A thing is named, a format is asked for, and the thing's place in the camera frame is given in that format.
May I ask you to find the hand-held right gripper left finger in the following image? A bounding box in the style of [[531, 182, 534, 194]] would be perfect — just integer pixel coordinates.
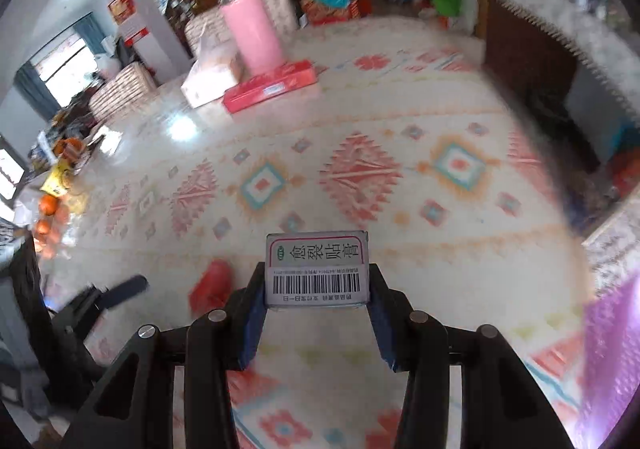
[[60, 262, 266, 449]]

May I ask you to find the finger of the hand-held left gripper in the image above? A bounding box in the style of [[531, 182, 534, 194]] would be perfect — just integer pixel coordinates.
[[100, 275, 150, 311], [10, 229, 48, 325]]

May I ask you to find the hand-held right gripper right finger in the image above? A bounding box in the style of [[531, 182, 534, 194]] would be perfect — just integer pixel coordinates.
[[367, 263, 573, 449]]

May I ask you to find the red plastic bag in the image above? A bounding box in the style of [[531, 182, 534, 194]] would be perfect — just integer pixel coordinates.
[[189, 259, 235, 316]]

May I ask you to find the small white medicine box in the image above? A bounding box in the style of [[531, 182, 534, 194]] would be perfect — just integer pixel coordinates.
[[264, 230, 372, 311]]

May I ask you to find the purple perforated basket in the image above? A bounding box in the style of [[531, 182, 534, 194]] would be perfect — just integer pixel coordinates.
[[574, 274, 640, 447]]

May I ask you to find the bag of oranges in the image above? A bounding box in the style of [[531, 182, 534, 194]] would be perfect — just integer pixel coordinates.
[[32, 136, 83, 255]]

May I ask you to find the blue window curtain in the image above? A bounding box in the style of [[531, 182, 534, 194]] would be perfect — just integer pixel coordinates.
[[75, 11, 108, 60], [14, 65, 61, 117]]

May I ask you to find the white soft tissue pack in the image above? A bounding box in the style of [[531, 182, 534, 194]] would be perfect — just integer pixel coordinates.
[[180, 36, 246, 108]]

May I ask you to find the flat red box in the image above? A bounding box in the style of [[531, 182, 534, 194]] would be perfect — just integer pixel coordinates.
[[222, 60, 321, 114]]

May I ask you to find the pink thermos bottle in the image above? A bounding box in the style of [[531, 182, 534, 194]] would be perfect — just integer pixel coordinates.
[[215, 0, 287, 76]]

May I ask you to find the dark wooden sideboard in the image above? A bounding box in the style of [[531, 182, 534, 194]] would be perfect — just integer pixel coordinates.
[[480, 0, 626, 170]]

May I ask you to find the green plastic bag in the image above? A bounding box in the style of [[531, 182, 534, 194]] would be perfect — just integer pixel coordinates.
[[430, 0, 463, 18]]

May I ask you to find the red wall calendar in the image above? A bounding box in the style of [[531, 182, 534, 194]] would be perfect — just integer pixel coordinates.
[[107, 0, 151, 47]]

